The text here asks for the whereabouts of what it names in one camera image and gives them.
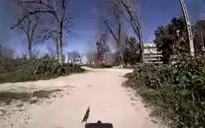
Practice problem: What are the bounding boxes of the grass patch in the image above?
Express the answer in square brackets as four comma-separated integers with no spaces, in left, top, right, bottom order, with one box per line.
[0,88,63,110]

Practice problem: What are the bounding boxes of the low green bushes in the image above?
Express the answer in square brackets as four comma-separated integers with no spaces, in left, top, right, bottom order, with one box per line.
[0,57,86,85]

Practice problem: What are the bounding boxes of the pale dirt path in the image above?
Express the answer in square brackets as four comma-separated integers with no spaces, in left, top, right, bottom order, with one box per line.
[0,66,168,128]

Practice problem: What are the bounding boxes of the dark evergreen tree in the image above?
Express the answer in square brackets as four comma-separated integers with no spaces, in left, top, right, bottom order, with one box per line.
[153,16,192,64]

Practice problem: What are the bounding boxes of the white building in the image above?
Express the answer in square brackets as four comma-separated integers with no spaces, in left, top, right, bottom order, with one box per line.
[142,42,165,65]

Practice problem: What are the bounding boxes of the pale pole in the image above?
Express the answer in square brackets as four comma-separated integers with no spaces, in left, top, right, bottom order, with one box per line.
[178,0,196,58]

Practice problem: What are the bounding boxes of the robot's own part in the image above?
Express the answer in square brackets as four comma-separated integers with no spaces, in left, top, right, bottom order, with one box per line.
[81,105,114,128]

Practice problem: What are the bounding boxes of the bare tree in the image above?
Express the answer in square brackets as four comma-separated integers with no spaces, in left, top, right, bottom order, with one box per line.
[101,0,128,66]
[116,0,146,65]
[9,12,46,62]
[19,0,75,66]

